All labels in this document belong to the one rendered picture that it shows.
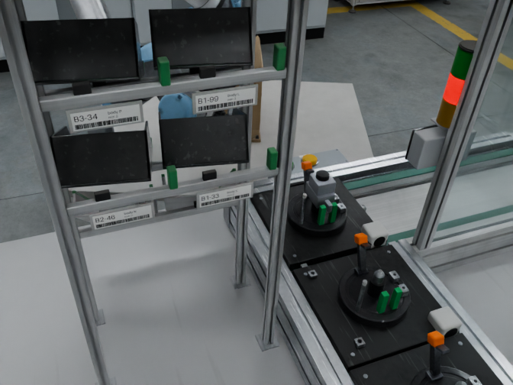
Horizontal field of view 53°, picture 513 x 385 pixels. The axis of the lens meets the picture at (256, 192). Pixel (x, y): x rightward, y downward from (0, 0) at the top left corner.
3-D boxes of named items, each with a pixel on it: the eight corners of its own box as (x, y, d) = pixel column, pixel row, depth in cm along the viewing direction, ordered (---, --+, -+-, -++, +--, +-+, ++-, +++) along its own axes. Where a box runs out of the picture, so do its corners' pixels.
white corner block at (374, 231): (359, 237, 119) (361, 224, 116) (375, 232, 120) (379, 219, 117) (369, 250, 115) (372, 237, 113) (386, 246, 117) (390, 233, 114)
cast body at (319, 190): (304, 191, 119) (307, 166, 114) (321, 187, 120) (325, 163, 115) (320, 215, 113) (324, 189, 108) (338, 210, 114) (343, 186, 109)
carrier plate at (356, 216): (250, 201, 127) (250, 194, 125) (337, 182, 134) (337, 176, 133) (288, 270, 110) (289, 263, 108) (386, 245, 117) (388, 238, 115)
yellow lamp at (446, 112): (430, 118, 100) (437, 95, 97) (451, 114, 102) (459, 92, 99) (446, 131, 97) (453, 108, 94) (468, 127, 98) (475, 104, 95)
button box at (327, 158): (267, 179, 142) (268, 160, 138) (334, 165, 148) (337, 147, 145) (276, 194, 137) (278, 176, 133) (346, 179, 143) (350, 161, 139)
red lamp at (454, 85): (437, 95, 97) (444, 70, 94) (459, 91, 99) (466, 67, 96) (453, 108, 94) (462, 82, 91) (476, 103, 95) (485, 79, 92)
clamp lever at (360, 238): (355, 268, 105) (353, 234, 102) (363, 266, 105) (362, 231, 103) (364, 276, 101) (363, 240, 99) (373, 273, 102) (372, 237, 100)
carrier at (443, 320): (291, 276, 109) (297, 233, 101) (389, 250, 116) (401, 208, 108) (346, 374, 91) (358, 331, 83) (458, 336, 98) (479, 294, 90)
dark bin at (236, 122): (160, 141, 103) (157, 104, 102) (225, 137, 106) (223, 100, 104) (162, 169, 77) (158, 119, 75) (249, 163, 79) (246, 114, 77)
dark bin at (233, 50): (154, 67, 93) (150, 24, 91) (226, 64, 95) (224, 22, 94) (153, 69, 67) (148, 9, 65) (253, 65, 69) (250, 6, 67)
